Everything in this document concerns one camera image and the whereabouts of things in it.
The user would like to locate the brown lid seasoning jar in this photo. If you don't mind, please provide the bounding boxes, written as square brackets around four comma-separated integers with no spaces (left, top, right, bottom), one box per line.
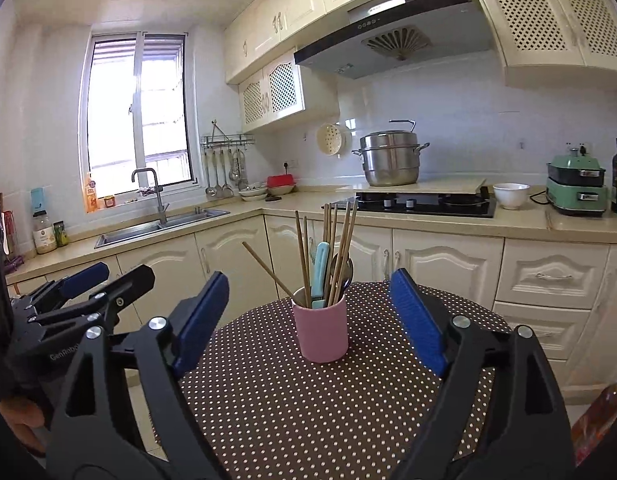
[32,210,58,255]

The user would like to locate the cream upper wall cabinets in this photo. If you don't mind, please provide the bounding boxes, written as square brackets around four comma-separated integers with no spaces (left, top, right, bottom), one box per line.
[223,0,589,86]

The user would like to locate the pink cup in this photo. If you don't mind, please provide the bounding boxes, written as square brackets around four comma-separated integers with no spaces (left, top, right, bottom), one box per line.
[292,285,349,363]

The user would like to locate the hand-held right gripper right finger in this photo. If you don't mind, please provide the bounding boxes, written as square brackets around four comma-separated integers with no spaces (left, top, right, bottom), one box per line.
[389,266,575,480]

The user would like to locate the beige board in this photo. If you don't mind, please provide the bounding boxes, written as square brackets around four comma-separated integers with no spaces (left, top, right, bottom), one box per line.
[339,177,488,196]

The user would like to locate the cream perforated round tray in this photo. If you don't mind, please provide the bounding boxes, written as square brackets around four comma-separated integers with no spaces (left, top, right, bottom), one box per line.
[316,123,350,157]

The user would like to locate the black range hood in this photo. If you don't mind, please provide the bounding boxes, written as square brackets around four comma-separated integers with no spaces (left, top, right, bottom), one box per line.
[294,0,494,80]

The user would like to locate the person's left hand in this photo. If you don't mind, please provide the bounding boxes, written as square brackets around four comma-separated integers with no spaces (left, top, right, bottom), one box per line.
[0,394,52,457]

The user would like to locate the large cream lattice door cabinet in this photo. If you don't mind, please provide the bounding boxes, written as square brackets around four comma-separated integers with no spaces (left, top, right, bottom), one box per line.
[471,0,617,91]

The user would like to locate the sliding window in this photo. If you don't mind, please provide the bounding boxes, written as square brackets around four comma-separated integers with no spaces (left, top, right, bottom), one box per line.
[78,30,195,201]

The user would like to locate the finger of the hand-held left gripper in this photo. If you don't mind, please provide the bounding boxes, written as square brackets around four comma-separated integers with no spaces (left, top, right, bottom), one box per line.
[31,264,156,337]
[10,261,110,322]

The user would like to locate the light blue sheathed knife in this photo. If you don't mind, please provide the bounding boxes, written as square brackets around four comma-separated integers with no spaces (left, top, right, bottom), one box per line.
[311,241,332,309]

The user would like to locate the steel steamer pot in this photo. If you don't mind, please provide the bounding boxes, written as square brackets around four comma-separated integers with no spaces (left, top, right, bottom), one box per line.
[352,120,430,187]

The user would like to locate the orange translucent bottle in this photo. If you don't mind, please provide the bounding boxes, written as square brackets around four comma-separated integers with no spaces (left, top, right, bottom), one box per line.
[571,379,617,467]

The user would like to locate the dark metal spoon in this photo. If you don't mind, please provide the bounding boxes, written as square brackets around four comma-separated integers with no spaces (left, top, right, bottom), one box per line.
[337,256,355,303]

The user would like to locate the brown polka dot tablecloth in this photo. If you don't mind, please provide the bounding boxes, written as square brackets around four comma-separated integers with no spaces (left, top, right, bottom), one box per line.
[153,281,519,480]

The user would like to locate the green electric cooker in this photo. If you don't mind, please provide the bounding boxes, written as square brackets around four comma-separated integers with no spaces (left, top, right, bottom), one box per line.
[546,149,608,217]

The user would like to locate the small cream lattice door cabinet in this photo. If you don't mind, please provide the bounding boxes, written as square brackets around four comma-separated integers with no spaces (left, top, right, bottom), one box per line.
[238,47,339,133]

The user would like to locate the black glass gas cooktop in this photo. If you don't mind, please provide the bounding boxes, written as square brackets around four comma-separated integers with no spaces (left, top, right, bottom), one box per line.
[323,191,497,219]

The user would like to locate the steel double sink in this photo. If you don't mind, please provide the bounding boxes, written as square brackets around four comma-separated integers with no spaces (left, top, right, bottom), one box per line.
[94,208,230,250]

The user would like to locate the steel wall utensil rack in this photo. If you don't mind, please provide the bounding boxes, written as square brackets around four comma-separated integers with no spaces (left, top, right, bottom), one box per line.
[200,120,255,151]

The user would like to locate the steel kitchen faucet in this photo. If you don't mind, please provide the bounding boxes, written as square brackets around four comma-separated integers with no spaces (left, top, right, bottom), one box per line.
[132,167,169,226]

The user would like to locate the bunch of wooden chopsticks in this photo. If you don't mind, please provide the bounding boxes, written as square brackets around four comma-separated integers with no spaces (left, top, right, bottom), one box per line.
[242,197,359,308]

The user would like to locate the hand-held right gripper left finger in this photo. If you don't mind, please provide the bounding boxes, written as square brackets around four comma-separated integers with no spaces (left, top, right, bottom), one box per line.
[45,270,231,480]

